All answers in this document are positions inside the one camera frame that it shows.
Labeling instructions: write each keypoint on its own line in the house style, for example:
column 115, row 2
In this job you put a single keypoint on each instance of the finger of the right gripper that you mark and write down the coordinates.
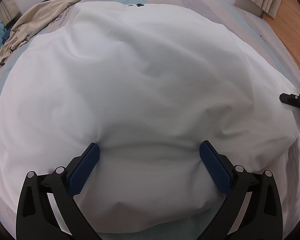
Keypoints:
column 292, row 100

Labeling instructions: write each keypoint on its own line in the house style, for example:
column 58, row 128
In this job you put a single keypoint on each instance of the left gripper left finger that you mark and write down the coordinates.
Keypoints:
column 46, row 207

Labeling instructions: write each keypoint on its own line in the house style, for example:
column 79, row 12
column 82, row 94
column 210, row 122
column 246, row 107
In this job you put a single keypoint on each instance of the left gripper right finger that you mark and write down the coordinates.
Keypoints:
column 252, row 207

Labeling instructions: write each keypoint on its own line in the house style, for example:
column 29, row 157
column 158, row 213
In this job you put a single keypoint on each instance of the black and white jacket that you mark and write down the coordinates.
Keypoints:
column 140, row 92

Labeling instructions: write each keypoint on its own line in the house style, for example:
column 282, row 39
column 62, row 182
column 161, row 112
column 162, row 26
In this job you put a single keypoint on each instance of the wooden headboard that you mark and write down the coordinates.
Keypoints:
column 286, row 26

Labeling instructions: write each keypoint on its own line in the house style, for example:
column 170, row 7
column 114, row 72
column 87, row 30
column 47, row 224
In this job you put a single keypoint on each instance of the beige garment on bed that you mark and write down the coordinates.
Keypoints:
column 30, row 23

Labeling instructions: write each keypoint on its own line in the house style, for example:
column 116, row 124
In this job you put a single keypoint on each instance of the left beige curtain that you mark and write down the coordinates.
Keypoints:
column 9, row 12

